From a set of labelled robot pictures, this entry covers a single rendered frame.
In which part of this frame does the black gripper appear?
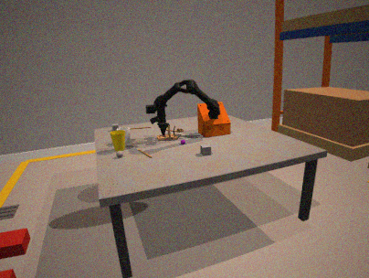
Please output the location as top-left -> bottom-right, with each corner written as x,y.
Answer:
157,113 -> 168,135

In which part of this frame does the white paper cup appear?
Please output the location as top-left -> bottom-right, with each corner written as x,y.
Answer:
117,127 -> 131,144

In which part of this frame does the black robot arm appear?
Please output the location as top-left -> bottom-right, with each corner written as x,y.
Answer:
145,80 -> 221,124

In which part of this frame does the yellow cup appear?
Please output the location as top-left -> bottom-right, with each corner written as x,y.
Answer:
110,130 -> 125,152

